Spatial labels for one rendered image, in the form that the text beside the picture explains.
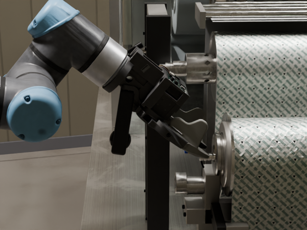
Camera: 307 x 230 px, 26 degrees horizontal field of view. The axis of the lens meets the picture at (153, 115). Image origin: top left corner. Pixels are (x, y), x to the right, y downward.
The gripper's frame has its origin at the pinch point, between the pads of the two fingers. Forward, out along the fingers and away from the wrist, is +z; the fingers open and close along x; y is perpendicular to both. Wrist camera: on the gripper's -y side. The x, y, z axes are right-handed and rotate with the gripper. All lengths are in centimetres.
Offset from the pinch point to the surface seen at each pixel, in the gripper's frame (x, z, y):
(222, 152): -1.3, 2.9, 2.6
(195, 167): 73, 29, -23
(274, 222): -4.4, 17.4, -0.6
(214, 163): 1.6, 4.4, -0.5
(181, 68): 25.4, -5.6, 5.1
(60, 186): 245, 42, -130
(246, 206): -4.4, 11.7, -1.5
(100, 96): 140, 6, -43
